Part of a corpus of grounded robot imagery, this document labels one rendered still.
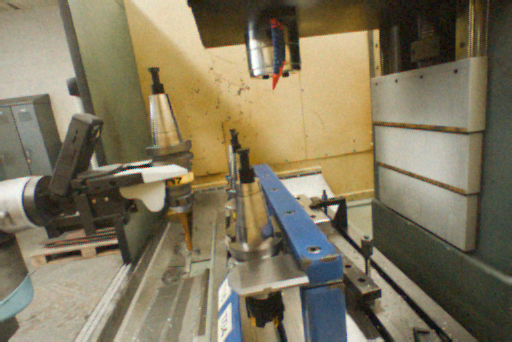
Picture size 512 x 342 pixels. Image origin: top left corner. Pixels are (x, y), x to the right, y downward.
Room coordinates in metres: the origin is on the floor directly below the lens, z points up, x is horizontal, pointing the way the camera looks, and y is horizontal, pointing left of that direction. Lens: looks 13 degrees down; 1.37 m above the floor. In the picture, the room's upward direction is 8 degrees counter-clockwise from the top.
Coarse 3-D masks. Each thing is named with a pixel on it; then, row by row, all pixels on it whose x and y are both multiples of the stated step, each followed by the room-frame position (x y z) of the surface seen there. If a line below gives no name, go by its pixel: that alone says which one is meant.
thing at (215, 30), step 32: (192, 0) 0.57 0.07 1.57; (224, 0) 0.59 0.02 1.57; (256, 0) 0.62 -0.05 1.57; (288, 0) 0.64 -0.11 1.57; (320, 0) 0.67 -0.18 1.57; (352, 0) 0.69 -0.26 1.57; (384, 0) 0.72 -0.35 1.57; (416, 0) 0.76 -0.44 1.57; (448, 0) 0.79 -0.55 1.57; (224, 32) 0.83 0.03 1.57; (320, 32) 0.98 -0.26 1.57
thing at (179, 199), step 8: (168, 192) 0.39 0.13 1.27; (176, 192) 0.39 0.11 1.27; (184, 192) 0.39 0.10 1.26; (192, 192) 0.41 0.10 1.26; (168, 200) 0.39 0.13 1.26; (176, 200) 0.39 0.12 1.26; (184, 200) 0.39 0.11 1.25; (192, 200) 0.40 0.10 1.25; (176, 208) 0.39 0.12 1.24; (184, 208) 0.39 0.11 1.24
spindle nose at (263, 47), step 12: (252, 36) 0.84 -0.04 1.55; (264, 36) 0.82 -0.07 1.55; (288, 36) 0.83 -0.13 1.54; (252, 48) 0.85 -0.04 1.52; (264, 48) 0.82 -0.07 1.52; (288, 48) 0.83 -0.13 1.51; (300, 48) 0.87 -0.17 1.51; (252, 60) 0.85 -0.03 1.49; (264, 60) 0.82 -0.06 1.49; (288, 60) 0.82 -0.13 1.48; (300, 60) 0.86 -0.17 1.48; (252, 72) 0.86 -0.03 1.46; (264, 72) 0.83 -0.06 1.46; (288, 72) 0.87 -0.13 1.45
